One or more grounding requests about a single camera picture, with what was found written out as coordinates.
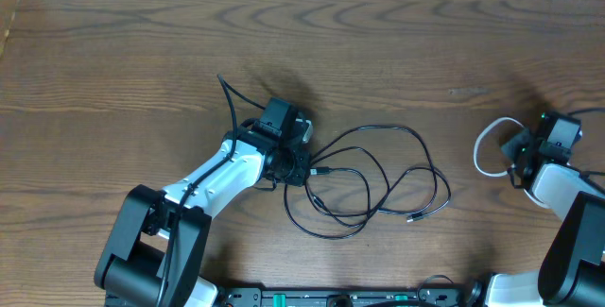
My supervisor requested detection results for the white usb cable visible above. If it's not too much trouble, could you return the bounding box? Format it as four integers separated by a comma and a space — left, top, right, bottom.
473, 116, 552, 210

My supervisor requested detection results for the black usb cable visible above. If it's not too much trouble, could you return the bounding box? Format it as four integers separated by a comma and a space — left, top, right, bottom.
309, 124, 453, 227
283, 145, 391, 241

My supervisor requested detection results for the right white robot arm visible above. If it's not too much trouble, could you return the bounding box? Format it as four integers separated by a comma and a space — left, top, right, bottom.
483, 128, 604, 307

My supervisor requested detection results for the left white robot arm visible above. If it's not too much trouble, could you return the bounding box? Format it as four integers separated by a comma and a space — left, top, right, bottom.
94, 122, 312, 306

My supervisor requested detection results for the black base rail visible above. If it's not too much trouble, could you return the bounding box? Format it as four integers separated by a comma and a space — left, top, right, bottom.
104, 273, 483, 307

